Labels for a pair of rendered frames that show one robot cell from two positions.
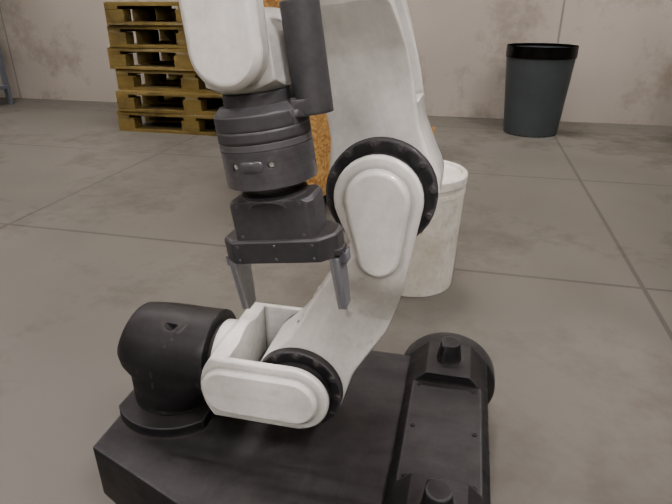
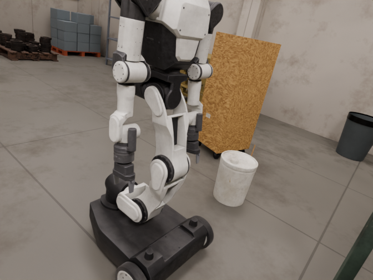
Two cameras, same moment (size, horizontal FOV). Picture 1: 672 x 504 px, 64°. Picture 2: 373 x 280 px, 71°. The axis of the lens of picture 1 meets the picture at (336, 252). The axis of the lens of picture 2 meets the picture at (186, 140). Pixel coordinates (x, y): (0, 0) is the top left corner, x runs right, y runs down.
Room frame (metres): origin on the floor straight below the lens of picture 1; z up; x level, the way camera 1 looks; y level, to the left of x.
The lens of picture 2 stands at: (-0.32, -0.54, 1.25)
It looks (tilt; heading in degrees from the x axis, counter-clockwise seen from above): 23 degrees down; 22
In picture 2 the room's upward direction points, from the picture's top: 12 degrees clockwise
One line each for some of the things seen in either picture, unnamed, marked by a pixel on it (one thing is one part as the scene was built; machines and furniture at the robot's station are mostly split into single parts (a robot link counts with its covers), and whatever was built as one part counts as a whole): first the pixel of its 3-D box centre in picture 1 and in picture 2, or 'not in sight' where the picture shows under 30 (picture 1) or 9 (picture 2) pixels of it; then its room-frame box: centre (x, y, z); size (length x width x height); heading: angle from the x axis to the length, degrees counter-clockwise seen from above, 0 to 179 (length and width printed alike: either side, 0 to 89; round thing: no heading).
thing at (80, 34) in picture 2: not in sight; (76, 33); (5.08, 5.30, 0.51); 1.03 x 0.70 x 1.02; 167
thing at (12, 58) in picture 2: not in sight; (21, 41); (3.57, 5.30, 0.25); 1.41 x 0.98 x 0.50; 77
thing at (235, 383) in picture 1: (281, 361); (140, 201); (0.75, 0.09, 0.28); 0.21 x 0.20 x 0.13; 77
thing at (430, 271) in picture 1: (415, 210); (235, 173); (1.61, -0.25, 0.24); 0.32 x 0.30 x 0.47; 167
